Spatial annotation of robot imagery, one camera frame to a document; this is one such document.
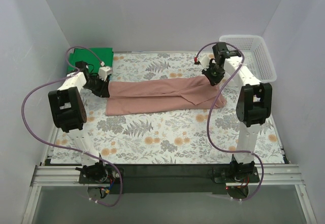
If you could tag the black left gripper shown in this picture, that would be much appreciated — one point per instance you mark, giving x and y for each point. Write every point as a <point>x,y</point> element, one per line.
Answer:
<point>102,89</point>

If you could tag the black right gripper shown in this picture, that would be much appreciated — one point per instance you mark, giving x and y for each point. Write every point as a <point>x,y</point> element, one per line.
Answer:
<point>215,76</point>

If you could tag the pink t shirt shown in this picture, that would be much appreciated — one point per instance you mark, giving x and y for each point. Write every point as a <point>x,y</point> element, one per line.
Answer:
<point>162,95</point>

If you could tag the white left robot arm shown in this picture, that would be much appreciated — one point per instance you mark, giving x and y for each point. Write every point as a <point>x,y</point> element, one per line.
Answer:
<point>69,115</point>

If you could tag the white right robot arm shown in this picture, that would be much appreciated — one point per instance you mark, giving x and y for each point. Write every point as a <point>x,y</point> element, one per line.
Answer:
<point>252,109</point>

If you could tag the green folded t shirt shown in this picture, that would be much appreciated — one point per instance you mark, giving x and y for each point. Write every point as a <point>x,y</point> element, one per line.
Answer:
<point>104,54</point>

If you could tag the white plastic basket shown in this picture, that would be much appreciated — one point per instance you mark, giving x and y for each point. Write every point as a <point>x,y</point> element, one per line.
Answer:
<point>257,57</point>

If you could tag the floral patterned table mat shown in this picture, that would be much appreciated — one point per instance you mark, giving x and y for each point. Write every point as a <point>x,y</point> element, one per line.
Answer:
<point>174,137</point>

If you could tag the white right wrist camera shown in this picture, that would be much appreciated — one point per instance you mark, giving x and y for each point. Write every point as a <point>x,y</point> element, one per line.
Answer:
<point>204,61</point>

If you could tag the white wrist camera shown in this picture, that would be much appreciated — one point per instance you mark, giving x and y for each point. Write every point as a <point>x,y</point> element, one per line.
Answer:
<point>204,61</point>
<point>104,71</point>

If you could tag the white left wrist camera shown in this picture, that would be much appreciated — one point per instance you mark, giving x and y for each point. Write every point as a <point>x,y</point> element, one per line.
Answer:
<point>104,71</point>

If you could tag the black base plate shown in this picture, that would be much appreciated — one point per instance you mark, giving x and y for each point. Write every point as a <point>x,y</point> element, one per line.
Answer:
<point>162,178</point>

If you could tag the aluminium frame rail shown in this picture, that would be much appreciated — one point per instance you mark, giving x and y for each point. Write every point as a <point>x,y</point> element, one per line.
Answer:
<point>270,174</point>

